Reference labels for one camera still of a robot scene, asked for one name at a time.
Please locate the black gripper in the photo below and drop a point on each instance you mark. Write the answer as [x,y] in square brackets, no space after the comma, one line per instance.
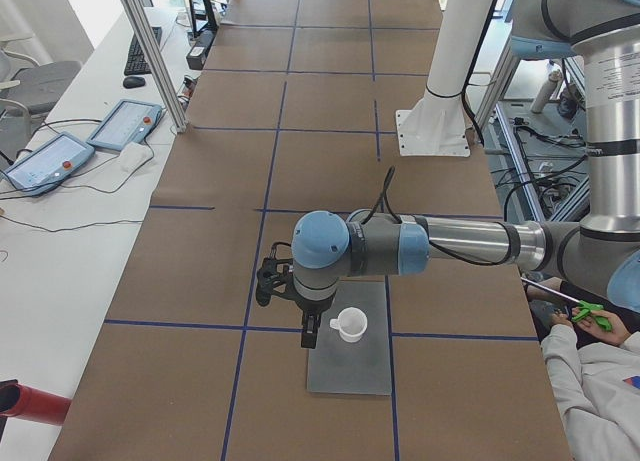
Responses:
[313,307]

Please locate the white cup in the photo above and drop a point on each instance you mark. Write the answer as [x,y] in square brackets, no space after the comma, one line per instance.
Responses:
[351,324]

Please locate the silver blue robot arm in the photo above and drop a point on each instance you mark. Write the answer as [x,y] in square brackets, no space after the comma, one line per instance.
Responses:
[600,253]

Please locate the grey closed laptop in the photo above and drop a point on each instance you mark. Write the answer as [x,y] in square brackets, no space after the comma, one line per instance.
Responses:
[361,368]

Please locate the white folded cloth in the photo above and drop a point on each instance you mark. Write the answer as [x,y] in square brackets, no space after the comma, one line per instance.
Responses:
[133,156]

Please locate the far blue teach pendant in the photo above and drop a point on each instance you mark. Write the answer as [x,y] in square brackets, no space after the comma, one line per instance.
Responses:
[130,121]

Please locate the blue teach pendant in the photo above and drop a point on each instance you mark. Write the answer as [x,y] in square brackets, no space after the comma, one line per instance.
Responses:
[130,121]
[49,165]

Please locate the person in white shirt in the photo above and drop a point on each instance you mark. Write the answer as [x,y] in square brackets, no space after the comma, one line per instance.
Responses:
[594,374]

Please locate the black box device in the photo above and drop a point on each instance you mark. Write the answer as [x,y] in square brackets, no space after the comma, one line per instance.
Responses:
[198,53]

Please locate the red tube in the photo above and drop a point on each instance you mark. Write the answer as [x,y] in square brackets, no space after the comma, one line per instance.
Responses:
[28,403]

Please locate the black computer mouse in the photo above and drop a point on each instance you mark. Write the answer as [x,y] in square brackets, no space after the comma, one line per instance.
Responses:
[132,82]

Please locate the near blue teach pendant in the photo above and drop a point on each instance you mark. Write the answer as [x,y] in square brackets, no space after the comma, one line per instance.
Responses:
[49,165]

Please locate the black keyboard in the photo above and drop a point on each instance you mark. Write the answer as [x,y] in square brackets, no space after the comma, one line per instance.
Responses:
[136,63]

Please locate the black monitor stand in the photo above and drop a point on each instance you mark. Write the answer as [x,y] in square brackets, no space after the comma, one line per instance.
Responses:
[201,17]

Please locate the white bottle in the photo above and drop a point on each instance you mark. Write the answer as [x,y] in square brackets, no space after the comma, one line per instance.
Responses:
[546,91]

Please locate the grey office chair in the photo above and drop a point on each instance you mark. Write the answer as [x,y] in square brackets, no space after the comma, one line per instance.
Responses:
[28,89]

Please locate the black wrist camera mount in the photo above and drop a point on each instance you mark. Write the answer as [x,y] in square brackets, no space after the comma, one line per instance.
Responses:
[275,277]

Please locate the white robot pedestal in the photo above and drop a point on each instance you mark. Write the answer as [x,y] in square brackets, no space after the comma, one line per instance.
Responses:
[436,125]

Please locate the green handled grabber tool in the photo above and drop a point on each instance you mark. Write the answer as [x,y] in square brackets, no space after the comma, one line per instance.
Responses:
[585,308]

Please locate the aluminium frame rack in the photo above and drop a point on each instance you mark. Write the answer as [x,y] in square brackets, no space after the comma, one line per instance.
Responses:
[540,171]

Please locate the aluminium frame post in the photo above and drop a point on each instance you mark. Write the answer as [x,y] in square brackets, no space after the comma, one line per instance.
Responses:
[135,12]

